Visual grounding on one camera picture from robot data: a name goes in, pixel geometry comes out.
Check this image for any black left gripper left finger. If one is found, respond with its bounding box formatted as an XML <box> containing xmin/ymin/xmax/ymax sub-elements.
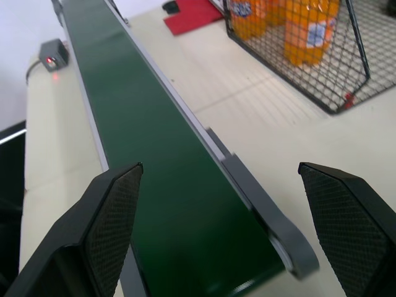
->
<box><xmin>5</xmin><ymin>161</ymin><xmax>144</xmax><ymax>297</ymax></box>

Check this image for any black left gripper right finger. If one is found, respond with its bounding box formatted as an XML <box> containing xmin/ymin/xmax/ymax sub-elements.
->
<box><xmin>298</xmin><ymin>161</ymin><xmax>396</xmax><ymax>297</ymax></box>

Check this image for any green conveyor belt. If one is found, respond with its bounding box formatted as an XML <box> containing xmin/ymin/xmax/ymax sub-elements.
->
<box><xmin>51</xmin><ymin>0</ymin><xmax>320</xmax><ymax>297</ymax></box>

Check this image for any black monitor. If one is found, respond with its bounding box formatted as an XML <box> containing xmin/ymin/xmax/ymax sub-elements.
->
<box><xmin>0</xmin><ymin>120</ymin><xmax>27</xmax><ymax>291</ymax></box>

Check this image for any orange soda bottle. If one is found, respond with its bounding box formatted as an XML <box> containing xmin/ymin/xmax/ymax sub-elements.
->
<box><xmin>283</xmin><ymin>0</ymin><xmax>340</xmax><ymax>68</ymax></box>
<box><xmin>229</xmin><ymin>0</ymin><xmax>287</xmax><ymax>41</ymax></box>

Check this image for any grey cable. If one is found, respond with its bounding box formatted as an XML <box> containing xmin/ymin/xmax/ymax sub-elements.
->
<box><xmin>25</xmin><ymin>60</ymin><xmax>43</xmax><ymax>82</ymax></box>

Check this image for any black wire mesh basket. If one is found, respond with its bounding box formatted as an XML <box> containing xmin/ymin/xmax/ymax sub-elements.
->
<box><xmin>210</xmin><ymin>0</ymin><xmax>396</xmax><ymax>116</ymax></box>

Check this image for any grey power switch box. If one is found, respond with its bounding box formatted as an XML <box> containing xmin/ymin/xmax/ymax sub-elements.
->
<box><xmin>38</xmin><ymin>39</ymin><xmax>70</xmax><ymax>74</ymax></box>

